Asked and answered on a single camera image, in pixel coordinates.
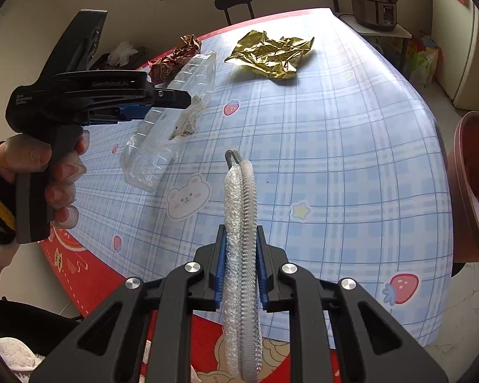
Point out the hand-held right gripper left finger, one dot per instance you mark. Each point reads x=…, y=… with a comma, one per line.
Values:
x=219, y=271

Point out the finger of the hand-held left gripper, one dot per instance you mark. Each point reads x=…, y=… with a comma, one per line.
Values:
x=131, y=111
x=171, y=97

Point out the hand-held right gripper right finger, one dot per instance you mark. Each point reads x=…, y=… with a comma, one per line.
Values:
x=263, y=271

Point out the white bubble wrap sheet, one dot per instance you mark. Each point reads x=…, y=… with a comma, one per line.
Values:
x=233, y=247

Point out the clear plastic bottle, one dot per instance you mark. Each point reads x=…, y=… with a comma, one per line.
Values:
x=159, y=143

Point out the brown plastic bin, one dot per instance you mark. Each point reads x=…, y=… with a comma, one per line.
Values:
x=467, y=191

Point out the person's left hand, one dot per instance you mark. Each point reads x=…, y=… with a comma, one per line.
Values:
x=28, y=155

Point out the red-brown snack wrapper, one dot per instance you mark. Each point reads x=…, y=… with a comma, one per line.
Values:
x=179, y=52

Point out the white plastic bag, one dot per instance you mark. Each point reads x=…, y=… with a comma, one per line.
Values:
x=121, y=52

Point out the gold foil wrapper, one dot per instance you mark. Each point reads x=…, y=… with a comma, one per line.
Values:
x=271, y=56

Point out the blue plaid tablecloth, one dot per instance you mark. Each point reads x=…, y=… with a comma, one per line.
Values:
x=323, y=147

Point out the person's dark trousers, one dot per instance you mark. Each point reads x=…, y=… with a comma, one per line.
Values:
x=32, y=319

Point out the electric pressure cooker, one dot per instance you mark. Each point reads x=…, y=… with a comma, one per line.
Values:
x=373, y=8

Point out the small white side table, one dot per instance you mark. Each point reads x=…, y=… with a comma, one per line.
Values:
x=383, y=34

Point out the green and white bag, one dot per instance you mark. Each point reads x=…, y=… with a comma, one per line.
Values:
x=421, y=62

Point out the cream refrigerator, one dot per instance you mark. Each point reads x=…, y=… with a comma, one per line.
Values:
x=459, y=48

